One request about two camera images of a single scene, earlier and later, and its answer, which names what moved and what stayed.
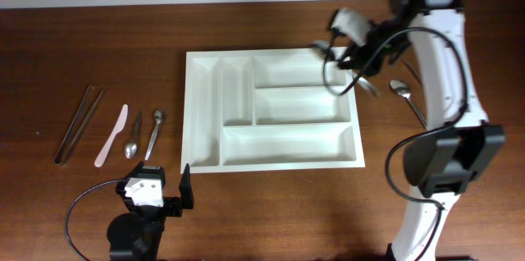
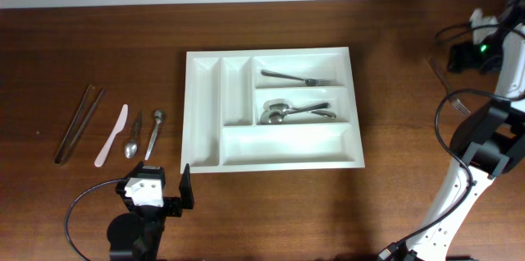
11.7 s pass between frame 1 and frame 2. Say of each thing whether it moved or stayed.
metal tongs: stayed
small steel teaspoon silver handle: stayed
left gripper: stayed
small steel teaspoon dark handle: stayed
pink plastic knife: stayed
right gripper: moved
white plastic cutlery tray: stayed
